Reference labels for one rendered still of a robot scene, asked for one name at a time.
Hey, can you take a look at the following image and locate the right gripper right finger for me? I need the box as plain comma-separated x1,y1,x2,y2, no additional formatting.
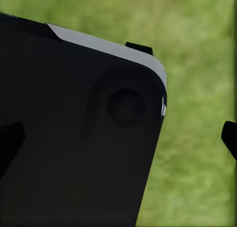
221,121,237,161

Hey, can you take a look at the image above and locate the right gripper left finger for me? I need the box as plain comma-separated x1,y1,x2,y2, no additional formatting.
0,121,26,180

